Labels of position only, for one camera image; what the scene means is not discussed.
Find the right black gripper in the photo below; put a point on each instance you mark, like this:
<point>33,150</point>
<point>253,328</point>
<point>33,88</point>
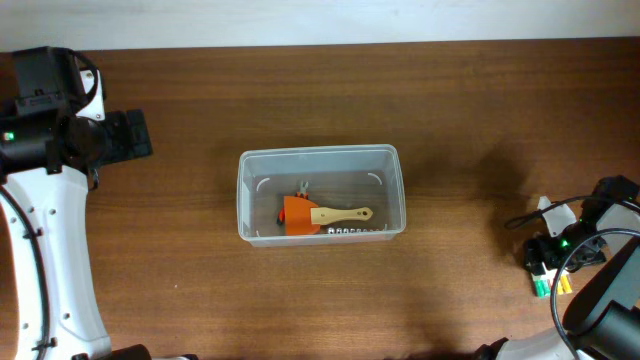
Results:
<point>533,256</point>

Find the red handled pliers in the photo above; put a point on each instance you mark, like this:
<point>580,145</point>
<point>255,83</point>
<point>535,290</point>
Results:
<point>301,193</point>

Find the screwdriver set clear case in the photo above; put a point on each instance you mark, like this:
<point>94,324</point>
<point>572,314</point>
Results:
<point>543,278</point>

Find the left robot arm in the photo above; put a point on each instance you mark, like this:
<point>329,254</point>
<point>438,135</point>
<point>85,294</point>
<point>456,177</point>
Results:
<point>54,138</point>

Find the orange socket bit rail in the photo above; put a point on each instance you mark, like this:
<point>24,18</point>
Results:
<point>346,230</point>

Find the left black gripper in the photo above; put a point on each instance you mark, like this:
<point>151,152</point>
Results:
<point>126,147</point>

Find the clear plastic container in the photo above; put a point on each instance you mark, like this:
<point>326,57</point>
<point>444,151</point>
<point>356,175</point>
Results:
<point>339,177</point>

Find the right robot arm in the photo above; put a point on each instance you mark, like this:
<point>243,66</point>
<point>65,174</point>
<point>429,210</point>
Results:
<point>587,267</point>

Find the orange scraper wooden handle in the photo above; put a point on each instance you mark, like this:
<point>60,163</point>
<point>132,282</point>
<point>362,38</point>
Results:
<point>304,217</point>

